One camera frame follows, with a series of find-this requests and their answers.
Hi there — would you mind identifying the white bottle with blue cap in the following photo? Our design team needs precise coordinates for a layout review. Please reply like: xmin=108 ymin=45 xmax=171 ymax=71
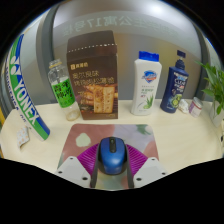
xmin=130 ymin=50 xmax=163 ymax=117

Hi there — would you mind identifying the dark blue pump shampoo bottle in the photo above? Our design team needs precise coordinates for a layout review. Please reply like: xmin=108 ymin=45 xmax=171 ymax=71
xmin=159 ymin=49 xmax=190 ymax=114

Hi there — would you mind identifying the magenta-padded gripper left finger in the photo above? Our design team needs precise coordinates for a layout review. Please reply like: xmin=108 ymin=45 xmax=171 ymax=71
xmin=55 ymin=143 xmax=101 ymax=190

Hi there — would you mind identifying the multicolour patterned mouse pad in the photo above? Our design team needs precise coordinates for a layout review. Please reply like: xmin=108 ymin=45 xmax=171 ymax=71
xmin=57 ymin=123 xmax=160 ymax=191

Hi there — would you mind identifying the brown cracker box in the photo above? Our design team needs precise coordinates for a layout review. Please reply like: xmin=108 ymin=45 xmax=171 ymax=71
xmin=65 ymin=30 xmax=120 ymax=121

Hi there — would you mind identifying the clear green-labelled drink bottle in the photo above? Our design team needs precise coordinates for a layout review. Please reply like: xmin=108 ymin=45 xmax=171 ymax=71
xmin=47 ymin=58 xmax=81 ymax=122

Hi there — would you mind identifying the blue computer mouse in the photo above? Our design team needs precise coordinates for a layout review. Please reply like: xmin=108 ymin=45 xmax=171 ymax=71
xmin=98 ymin=136 xmax=128 ymax=176

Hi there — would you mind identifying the small white patterned packet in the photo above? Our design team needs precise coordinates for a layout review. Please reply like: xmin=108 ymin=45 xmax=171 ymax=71
xmin=16 ymin=125 xmax=31 ymax=149

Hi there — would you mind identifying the green leafy potted plant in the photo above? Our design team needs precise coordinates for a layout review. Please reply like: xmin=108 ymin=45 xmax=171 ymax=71
xmin=194 ymin=59 xmax=224 ymax=148

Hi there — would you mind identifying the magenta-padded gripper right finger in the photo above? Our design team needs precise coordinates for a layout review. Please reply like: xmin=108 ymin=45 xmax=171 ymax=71
xmin=125 ymin=143 xmax=169 ymax=189

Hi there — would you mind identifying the green and white racket bag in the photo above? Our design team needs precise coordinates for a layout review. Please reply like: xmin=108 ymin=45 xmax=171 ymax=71
xmin=5 ymin=33 xmax=51 ymax=142

